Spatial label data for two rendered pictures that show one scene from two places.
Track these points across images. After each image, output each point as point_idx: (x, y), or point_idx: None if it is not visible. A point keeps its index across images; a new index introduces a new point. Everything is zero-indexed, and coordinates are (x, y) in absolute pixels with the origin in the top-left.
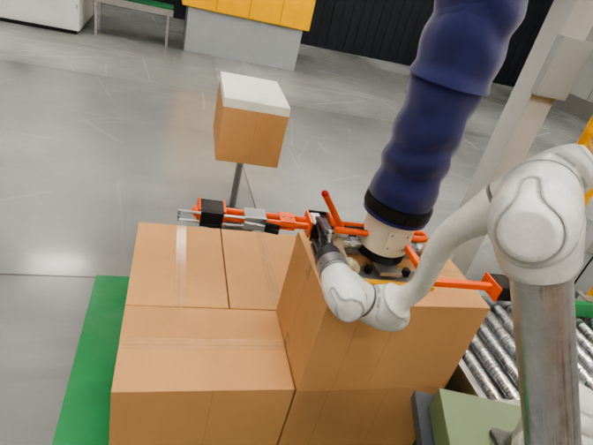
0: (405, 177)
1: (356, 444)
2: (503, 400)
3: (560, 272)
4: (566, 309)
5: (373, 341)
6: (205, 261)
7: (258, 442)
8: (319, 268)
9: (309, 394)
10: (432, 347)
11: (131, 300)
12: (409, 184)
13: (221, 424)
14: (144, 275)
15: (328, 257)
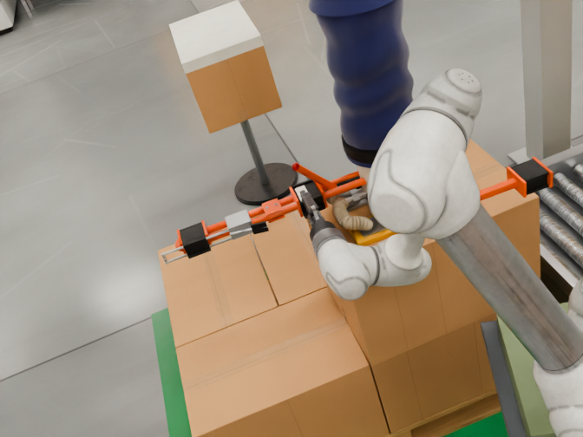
0: (364, 115)
1: (474, 388)
2: None
3: (451, 222)
4: (485, 244)
5: (422, 288)
6: (238, 264)
7: (364, 426)
8: (315, 253)
9: (387, 362)
10: None
11: (180, 340)
12: (372, 120)
13: (315, 424)
14: (182, 309)
15: (318, 238)
